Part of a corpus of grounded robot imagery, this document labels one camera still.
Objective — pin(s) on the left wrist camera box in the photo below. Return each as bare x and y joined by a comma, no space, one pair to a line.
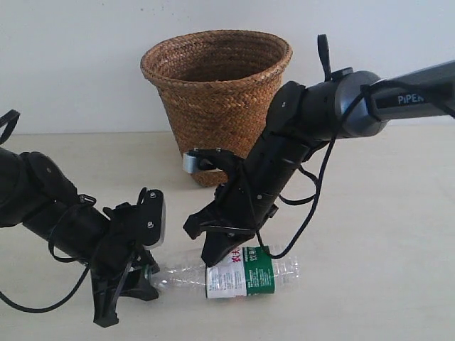
151,206

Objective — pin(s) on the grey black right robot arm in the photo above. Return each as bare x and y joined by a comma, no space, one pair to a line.
300,121

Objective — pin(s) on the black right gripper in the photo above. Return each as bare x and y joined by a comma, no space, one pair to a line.
240,208

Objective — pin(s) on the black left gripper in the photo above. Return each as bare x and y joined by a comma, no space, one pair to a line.
114,237

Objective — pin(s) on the brown woven wicker basket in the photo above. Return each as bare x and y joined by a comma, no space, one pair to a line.
216,85

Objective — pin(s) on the clear plastic bottle green label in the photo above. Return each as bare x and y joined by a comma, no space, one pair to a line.
245,271

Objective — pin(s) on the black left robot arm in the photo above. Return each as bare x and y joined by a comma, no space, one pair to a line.
36,194

